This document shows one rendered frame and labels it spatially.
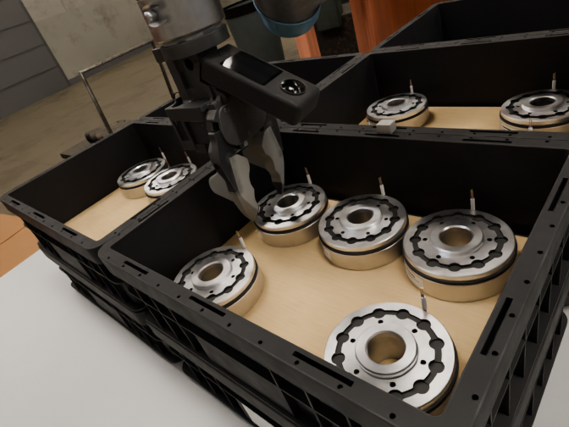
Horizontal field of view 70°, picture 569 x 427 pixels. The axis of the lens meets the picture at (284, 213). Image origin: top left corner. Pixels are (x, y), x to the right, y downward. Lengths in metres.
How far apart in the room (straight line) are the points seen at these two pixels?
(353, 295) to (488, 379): 0.21
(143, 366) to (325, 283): 0.34
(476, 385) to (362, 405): 0.06
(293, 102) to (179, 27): 0.12
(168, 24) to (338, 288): 0.31
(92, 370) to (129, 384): 0.08
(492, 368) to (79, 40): 10.44
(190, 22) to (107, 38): 10.47
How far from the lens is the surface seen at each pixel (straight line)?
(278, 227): 0.50
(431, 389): 0.33
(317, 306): 0.43
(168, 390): 0.62
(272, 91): 0.39
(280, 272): 0.49
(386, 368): 0.33
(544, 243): 0.32
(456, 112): 0.76
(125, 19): 11.22
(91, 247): 0.51
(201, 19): 0.42
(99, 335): 0.79
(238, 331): 0.30
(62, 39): 10.38
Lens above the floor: 1.14
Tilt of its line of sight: 32 degrees down
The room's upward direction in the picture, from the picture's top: 20 degrees counter-clockwise
